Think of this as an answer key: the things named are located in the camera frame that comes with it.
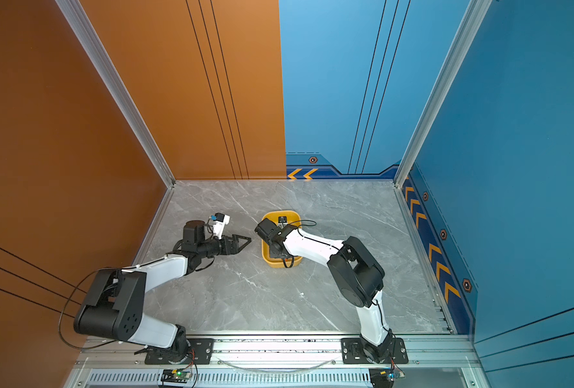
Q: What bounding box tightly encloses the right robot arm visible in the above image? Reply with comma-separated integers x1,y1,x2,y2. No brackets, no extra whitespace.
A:
255,218,394,364

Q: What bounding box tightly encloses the yellow plastic bin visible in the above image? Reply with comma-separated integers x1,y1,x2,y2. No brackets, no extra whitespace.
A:
262,210,303,268

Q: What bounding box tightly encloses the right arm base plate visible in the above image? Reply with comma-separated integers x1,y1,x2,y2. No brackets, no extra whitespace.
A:
340,335,409,365

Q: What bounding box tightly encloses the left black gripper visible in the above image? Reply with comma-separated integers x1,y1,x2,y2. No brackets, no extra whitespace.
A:
198,235,251,261

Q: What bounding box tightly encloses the white cable on rail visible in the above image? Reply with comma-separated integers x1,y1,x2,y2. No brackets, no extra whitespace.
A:
216,357,339,373

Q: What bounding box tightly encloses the aluminium front rail frame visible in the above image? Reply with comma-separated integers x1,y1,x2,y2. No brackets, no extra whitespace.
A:
65,331,489,387

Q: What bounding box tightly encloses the aluminium corner post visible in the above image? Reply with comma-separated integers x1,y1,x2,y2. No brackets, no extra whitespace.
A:
394,0,492,189
56,0,176,189

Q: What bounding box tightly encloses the right aluminium corner post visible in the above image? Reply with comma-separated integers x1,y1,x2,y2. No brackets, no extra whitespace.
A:
394,0,492,189

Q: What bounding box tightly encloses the left black cable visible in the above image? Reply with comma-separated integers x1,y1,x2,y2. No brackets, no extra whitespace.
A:
57,266,123,351

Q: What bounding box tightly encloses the right circuit board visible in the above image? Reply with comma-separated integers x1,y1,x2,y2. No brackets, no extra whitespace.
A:
369,369,405,388

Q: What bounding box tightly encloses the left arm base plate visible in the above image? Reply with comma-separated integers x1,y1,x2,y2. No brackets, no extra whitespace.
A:
144,338,215,366

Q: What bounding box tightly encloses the left green circuit board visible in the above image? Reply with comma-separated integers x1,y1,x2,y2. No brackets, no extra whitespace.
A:
160,369,195,387

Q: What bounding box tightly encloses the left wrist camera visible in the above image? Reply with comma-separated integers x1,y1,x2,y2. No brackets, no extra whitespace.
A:
208,213,230,239

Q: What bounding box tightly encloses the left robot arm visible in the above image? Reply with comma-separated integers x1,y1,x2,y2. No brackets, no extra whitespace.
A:
73,214,251,365

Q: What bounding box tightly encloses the left aluminium corner post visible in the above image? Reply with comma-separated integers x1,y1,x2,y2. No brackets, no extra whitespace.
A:
56,0,176,189

